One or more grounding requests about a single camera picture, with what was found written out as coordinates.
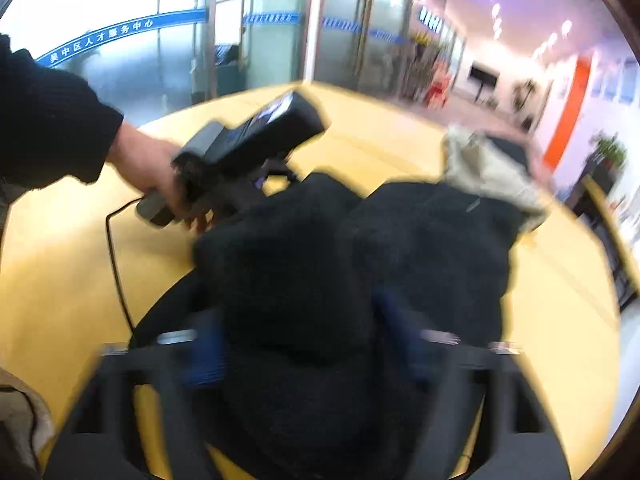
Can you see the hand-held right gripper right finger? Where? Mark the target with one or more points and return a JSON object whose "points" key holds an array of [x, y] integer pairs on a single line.
{"points": [[400, 332]]}

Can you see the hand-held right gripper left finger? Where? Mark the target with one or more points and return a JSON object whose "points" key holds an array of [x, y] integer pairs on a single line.
{"points": [[207, 347]]}

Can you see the black garment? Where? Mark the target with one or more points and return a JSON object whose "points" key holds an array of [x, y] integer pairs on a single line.
{"points": [[310, 280]]}

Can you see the person's left hand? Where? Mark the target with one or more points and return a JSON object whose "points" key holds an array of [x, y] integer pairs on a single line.
{"points": [[150, 165]]}

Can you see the beige fleece garment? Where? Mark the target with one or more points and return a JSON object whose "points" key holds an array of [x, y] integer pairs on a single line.
{"points": [[487, 172]]}

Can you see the beige cloth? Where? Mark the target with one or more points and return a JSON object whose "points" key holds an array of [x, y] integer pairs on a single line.
{"points": [[22, 422]]}

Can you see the red chair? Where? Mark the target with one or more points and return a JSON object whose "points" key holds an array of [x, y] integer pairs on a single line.
{"points": [[439, 87]]}

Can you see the black side cabinet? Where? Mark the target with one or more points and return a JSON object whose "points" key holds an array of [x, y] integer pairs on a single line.
{"points": [[602, 220]]}

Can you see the potted green plant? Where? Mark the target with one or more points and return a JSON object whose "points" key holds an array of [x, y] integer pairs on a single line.
{"points": [[611, 151]]}

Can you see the wall-mounted screen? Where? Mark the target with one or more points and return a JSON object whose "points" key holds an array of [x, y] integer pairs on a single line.
{"points": [[483, 76]]}

